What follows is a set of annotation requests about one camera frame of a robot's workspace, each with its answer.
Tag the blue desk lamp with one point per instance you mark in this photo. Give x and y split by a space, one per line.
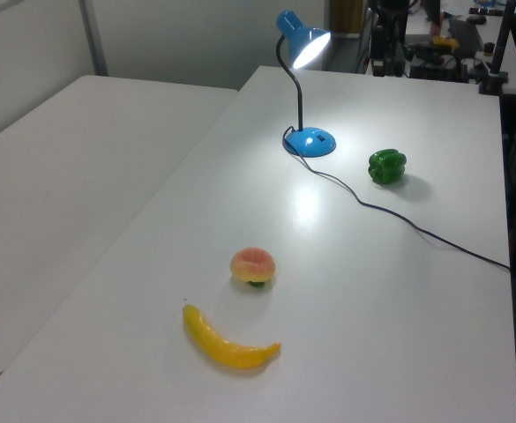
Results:
307 143

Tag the green bell pepper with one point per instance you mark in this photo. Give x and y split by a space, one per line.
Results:
386 166

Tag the person in dark clothing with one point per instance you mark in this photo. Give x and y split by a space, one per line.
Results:
434 13

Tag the black electronics pile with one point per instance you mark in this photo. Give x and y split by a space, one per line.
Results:
438 64

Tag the white adjoining table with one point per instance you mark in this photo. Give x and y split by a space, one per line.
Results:
72 185

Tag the small yellow box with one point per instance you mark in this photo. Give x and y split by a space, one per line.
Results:
445 42

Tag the black tripod equipment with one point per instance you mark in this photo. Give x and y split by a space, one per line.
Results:
383 39

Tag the black camera pole with clamp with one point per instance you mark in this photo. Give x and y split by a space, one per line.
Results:
500 39

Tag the yellow banana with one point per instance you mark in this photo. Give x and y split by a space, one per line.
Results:
222 350

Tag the grey partition post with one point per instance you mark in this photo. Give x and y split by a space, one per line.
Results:
93 35

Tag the pink yellow peach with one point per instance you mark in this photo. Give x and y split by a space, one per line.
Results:
253 264

